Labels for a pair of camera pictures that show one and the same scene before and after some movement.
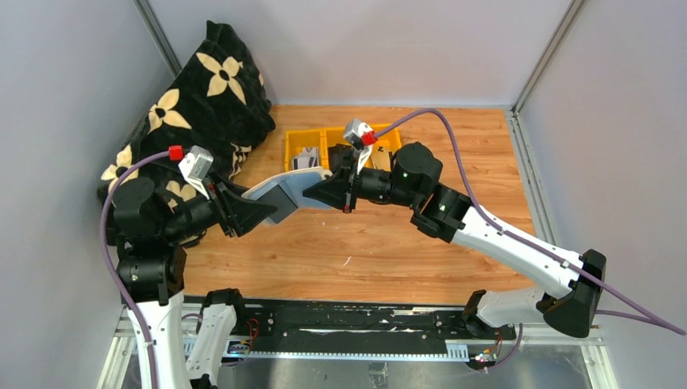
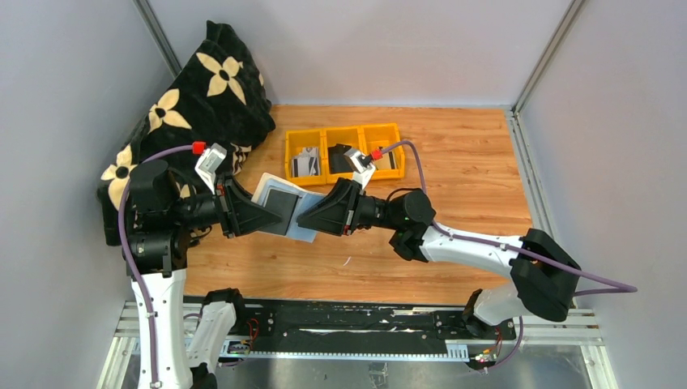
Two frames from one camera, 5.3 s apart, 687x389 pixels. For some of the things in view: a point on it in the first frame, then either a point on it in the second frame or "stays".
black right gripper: x=349 y=184 to x=350 y=206
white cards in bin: x=308 y=158 stays
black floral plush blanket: x=218 y=101 stays
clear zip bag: x=293 y=184 to x=287 y=201
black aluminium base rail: x=350 y=331 stays
